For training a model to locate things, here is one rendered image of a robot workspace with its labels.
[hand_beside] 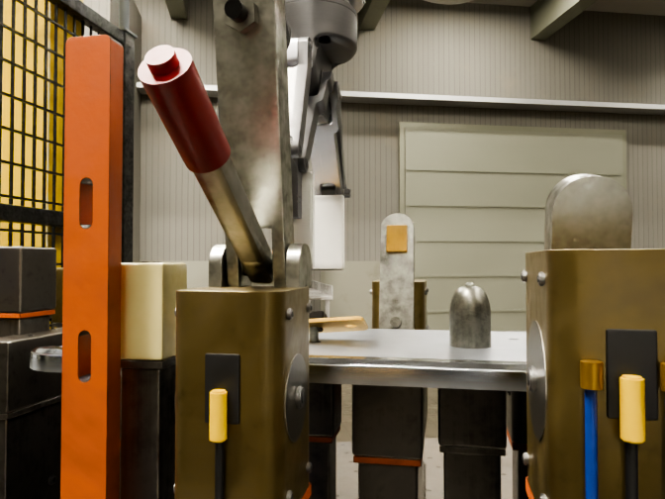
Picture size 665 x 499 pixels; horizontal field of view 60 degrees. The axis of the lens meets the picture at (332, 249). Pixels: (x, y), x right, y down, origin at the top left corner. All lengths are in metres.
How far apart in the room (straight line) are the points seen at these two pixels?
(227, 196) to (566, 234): 0.17
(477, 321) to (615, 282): 0.22
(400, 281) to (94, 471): 0.36
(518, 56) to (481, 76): 0.58
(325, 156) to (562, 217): 0.28
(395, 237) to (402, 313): 0.08
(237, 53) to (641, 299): 0.23
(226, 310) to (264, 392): 0.04
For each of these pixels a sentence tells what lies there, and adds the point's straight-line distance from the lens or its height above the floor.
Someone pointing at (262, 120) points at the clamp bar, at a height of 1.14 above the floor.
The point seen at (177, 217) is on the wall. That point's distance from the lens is 7.19.
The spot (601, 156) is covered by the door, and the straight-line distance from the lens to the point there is 8.57.
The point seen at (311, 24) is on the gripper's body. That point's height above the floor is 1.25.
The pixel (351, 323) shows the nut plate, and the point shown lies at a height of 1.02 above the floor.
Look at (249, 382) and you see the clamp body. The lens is 0.29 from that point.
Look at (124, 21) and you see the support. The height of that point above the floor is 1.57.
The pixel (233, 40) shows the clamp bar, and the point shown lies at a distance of 0.34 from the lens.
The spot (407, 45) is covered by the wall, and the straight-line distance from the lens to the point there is 7.90.
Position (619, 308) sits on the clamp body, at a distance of 0.25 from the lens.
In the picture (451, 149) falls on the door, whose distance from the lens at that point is 7.65.
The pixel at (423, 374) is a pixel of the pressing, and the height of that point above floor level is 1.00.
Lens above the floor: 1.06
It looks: 1 degrees up
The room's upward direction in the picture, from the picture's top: straight up
